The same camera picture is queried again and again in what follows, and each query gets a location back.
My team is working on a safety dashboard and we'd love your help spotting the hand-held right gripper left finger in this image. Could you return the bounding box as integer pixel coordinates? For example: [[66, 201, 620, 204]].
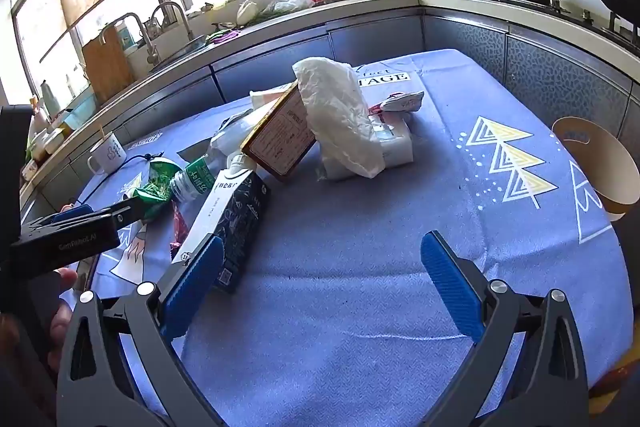
[[56, 234, 226, 427]]

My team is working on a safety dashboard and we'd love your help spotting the crushed green can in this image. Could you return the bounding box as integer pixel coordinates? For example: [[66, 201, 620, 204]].
[[131, 157, 183, 224]]

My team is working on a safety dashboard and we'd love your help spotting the red snack wrapper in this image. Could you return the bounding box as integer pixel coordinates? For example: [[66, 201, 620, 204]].
[[169, 202, 193, 263]]

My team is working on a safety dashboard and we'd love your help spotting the crumpled white plastic bag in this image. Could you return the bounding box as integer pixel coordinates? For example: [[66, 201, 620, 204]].
[[291, 57, 387, 180]]

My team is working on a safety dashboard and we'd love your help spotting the green label water bottle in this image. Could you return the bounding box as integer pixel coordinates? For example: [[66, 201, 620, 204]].
[[170, 154, 221, 202]]

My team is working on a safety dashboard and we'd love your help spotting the steel sink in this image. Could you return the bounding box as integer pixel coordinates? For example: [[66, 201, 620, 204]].
[[150, 34, 211, 72]]

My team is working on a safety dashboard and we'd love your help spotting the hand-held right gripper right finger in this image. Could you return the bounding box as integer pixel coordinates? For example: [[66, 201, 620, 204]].
[[420, 230, 590, 427]]

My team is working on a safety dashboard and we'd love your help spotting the wooden cutting board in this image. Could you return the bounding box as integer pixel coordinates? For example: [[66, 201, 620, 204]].
[[81, 27, 136, 105]]

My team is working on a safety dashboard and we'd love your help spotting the brown paper bucket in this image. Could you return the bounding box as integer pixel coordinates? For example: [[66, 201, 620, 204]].
[[551, 117, 640, 223]]

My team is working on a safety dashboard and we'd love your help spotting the purple cloth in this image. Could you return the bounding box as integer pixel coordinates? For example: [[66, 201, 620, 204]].
[[209, 24, 241, 45]]

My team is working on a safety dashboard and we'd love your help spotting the brown cardboard box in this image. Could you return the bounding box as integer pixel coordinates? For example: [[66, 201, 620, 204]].
[[240, 82, 317, 184]]

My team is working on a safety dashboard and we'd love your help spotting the person's left hand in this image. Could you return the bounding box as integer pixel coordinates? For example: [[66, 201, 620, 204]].
[[47, 267, 80, 375]]

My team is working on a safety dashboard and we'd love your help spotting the steel kitchen faucet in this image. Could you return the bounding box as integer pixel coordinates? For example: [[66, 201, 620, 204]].
[[149, 1, 196, 42], [100, 12, 161, 62]]

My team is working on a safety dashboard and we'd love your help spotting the black charging cable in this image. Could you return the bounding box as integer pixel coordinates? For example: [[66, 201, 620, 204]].
[[90, 151, 166, 188]]

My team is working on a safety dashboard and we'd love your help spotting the white tissue pack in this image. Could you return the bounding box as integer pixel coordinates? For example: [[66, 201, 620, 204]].
[[316, 107, 416, 182]]

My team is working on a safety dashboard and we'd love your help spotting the blue printed tablecloth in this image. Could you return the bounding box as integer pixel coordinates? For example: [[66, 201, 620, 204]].
[[60, 49, 631, 427]]

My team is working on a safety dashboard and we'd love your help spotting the dark milk carton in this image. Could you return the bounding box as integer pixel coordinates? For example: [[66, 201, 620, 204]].
[[170, 169, 271, 295]]

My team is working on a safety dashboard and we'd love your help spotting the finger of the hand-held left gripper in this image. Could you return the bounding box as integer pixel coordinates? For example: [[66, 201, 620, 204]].
[[25, 204, 96, 229], [94, 196, 152, 229]]

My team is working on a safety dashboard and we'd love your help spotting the pink white paper cup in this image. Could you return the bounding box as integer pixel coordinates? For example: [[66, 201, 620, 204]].
[[369, 91, 426, 115]]

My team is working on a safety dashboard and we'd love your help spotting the clear plastic bag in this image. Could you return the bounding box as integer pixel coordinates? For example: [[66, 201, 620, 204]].
[[207, 107, 261, 168]]

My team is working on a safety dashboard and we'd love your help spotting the grey kitchen counter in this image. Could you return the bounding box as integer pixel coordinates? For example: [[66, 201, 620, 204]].
[[20, 0, 640, 208]]

